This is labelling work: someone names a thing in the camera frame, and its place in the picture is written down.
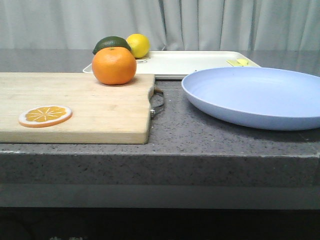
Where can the orange fruit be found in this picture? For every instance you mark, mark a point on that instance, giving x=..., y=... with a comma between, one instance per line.
x=114, y=65

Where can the light blue plate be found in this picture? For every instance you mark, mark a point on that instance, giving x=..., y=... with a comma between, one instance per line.
x=257, y=97

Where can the cream white tray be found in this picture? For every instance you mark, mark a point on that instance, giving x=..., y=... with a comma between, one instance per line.
x=175, y=65

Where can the yellow print on tray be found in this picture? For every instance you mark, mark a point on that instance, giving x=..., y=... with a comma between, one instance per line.
x=240, y=62

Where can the yellow lemon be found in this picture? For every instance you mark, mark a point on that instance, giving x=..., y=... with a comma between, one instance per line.
x=139, y=44

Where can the green lime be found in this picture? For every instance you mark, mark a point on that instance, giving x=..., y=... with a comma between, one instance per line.
x=111, y=41

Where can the grey curtain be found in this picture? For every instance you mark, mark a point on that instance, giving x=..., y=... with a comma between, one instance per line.
x=185, y=25

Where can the orange slice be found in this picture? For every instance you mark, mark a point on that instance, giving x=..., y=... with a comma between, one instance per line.
x=45, y=116

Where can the wooden cutting board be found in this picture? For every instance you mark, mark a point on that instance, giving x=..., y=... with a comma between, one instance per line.
x=101, y=114

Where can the metal cutting board handle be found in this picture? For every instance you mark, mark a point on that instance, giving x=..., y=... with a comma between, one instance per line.
x=157, y=101

